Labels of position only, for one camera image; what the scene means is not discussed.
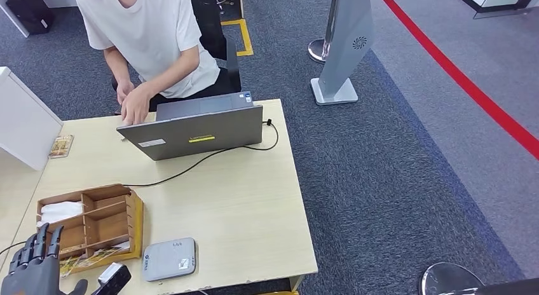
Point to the black computer tower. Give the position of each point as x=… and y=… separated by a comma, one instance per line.
x=29, y=11

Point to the white card stack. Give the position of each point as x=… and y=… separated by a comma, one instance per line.
x=122, y=246

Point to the person's right hand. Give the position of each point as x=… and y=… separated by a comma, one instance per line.
x=124, y=91

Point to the person's right forearm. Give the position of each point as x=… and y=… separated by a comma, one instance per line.
x=118, y=70

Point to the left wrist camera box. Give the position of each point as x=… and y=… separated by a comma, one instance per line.
x=111, y=280

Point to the person's left forearm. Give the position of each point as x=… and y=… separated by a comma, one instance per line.
x=164, y=78

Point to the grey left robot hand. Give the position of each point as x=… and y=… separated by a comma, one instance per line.
x=33, y=276

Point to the grey laptop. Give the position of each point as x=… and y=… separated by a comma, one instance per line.
x=198, y=133

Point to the white folded cloth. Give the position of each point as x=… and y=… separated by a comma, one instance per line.
x=61, y=211

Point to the black office chair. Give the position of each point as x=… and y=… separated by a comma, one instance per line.
x=210, y=27

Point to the chrome stanchion base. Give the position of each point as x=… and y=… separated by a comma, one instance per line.
x=450, y=280

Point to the grey sign stand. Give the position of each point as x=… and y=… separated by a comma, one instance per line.
x=345, y=40

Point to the chrome stanchion pole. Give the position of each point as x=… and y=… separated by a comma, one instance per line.
x=324, y=49

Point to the red barrier belt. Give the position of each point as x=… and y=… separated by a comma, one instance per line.
x=463, y=82

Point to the person's left hand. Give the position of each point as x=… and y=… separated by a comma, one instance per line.
x=135, y=107

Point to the wooden compartment organizer box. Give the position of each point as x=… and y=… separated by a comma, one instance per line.
x=105, y=225

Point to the person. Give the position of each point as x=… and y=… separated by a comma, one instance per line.
x=147, y=32

